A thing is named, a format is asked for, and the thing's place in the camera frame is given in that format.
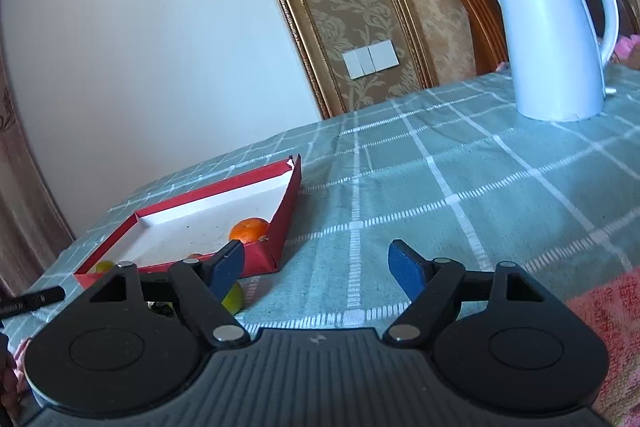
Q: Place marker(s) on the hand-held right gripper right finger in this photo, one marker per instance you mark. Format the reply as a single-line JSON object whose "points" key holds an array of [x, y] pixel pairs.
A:
{"points": [[407, 269]]}

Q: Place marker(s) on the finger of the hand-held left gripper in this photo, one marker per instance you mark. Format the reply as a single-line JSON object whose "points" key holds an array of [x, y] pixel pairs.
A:
{"points": [[32, 300]]}

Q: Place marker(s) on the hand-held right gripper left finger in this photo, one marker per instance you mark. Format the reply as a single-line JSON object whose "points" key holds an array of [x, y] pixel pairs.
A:
{"points": [[227, 264]]}

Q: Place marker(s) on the green tangerine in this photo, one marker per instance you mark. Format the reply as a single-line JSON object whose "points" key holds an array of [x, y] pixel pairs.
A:
{"points": [[234, 299]]}

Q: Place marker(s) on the red shallow cardboard box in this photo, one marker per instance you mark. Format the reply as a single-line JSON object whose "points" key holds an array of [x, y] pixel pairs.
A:
{"points": [[280, 227]]}

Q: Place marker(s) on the small orange tangerine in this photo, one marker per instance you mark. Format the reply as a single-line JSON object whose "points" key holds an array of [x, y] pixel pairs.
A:
{"points": [[247, 229]]}

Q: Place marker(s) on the yellow green round fruit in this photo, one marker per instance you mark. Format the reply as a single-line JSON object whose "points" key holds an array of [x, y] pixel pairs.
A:
{"points": [[104, 267]]}

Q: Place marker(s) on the pink towel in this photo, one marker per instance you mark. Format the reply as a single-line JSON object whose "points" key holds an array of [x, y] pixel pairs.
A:
{"points": [[615, 322]]}

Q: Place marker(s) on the wooden chair back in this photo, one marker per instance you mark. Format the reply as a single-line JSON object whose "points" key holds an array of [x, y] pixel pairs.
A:
{"points": [[480, 22]]}

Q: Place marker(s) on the white electric kettle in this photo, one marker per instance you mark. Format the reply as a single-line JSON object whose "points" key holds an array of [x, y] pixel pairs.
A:
{"points": [[550, 32]]}

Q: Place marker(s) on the pink cloth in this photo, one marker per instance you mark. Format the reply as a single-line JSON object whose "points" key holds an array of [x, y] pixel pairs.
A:
{"points": [[631, 47]]}

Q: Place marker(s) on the white wall switch panel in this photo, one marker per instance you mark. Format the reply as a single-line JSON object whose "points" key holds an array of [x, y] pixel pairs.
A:
{"points": [[371, 59]]}

